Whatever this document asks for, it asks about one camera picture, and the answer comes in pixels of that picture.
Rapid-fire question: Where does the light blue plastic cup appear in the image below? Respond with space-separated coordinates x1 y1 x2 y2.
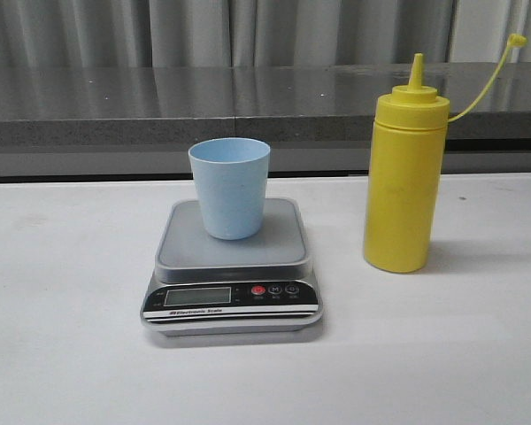
189 137 271 240

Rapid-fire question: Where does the yellow squeeze bottle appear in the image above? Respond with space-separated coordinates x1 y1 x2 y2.
363 34 528 274

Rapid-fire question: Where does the silver electronic kitchen scale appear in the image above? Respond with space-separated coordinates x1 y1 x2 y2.
140 197 323 336

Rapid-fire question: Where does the grey stone counter ledge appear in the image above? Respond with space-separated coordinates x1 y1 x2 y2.
0 63 531 150

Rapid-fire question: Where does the grey pleated curtain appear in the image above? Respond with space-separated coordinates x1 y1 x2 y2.
0 1 531 68

